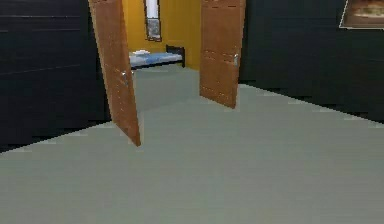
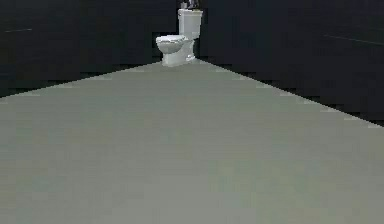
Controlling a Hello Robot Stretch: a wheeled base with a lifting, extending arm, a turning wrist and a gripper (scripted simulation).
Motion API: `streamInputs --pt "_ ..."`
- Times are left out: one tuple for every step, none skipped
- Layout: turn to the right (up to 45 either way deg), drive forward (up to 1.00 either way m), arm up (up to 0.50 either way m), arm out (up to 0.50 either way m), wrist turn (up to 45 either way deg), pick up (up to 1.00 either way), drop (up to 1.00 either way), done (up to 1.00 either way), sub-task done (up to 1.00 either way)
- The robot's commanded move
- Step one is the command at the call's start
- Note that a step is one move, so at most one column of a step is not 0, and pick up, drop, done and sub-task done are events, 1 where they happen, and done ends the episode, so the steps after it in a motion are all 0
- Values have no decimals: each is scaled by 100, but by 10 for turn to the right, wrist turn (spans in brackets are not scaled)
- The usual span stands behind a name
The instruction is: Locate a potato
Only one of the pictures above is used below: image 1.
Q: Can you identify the black bed with blue cover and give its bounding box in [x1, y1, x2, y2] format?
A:
[128, 44, 186, 71]

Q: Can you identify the brown wooden room door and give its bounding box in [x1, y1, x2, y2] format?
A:
[87, 0, 142, 148]
[199, 0, 247, 110]

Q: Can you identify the dark framed window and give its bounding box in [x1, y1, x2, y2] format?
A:
[143, 0, 163, 43]

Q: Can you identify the white framed wall picture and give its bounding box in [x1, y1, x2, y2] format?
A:
[338, 0, 384, 30]

